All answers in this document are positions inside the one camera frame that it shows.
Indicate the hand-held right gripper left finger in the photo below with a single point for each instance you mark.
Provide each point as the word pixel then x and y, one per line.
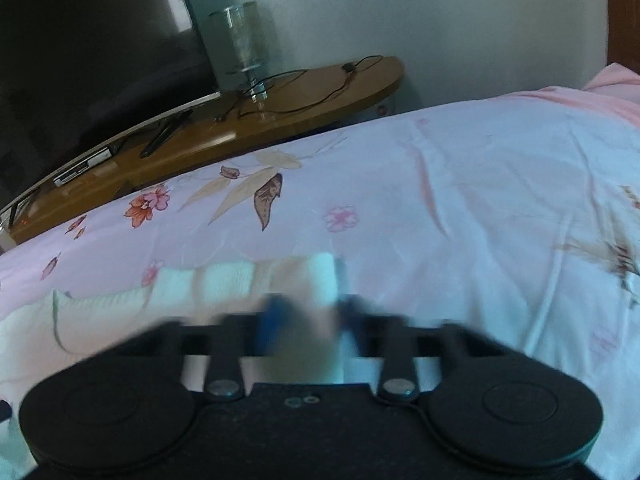
pixel 271 320

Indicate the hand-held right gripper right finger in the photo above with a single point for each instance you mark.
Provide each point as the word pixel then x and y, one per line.
pixel 349 317

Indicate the white small garment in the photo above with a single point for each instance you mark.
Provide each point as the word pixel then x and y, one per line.
pixel 225 280

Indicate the floral pink bedsheet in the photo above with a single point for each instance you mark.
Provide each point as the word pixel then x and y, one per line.
pixel 450 200

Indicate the wooden television stand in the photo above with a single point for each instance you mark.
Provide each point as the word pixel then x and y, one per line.
pixel 280 110

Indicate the white appliance with red mark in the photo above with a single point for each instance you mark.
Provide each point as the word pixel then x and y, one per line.
pixel 384 109

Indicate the silver set-top box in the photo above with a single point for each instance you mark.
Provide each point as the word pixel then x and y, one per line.
pixel 80 169

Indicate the glass table lamp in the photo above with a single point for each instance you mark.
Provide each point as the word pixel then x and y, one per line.
pixel 240 35

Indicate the black flat television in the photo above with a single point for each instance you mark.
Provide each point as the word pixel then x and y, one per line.
pixel 90 60

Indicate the pink pillow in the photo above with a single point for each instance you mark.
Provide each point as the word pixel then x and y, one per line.
pixel 617 90

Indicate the wooden headboard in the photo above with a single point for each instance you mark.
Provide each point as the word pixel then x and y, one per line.
pixel 625 10

